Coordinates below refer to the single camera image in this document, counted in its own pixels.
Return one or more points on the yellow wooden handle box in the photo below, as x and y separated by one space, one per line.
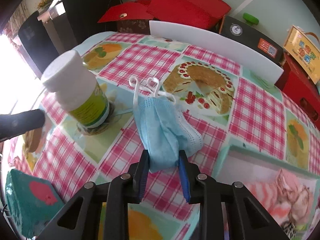
304 51

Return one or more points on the leopard print scrunchie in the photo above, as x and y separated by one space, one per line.
290 230

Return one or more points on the red open gift bag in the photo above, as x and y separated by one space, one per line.
135 16

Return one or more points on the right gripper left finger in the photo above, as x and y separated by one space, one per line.
80 217

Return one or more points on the round orange bread toy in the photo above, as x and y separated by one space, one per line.
33 141

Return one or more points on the pink lace fabric bundle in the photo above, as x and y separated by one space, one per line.
294 200

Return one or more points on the colourful patterned tablecloth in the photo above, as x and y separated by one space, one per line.
224 101

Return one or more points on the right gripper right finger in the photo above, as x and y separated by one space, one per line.
226 211

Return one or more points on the blue surgical face mask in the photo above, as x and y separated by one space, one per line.
161 125

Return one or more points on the white pill bottle green label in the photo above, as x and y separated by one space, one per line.
76 90

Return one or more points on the teal embossed plastic box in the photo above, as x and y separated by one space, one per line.
32 202

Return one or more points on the teal shallow cardboard tray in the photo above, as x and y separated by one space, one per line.
244 164

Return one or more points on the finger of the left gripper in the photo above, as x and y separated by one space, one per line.
17 124

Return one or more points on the red gift box with window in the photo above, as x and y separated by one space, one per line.
295 84

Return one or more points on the black box with QR label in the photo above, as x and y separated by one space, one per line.
252 38

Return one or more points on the pink white zigzag towel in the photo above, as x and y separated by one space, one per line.
270 197

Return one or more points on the black cabinet with monitor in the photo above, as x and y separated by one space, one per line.
45 36

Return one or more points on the green dumbbell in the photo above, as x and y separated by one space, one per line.
250 19

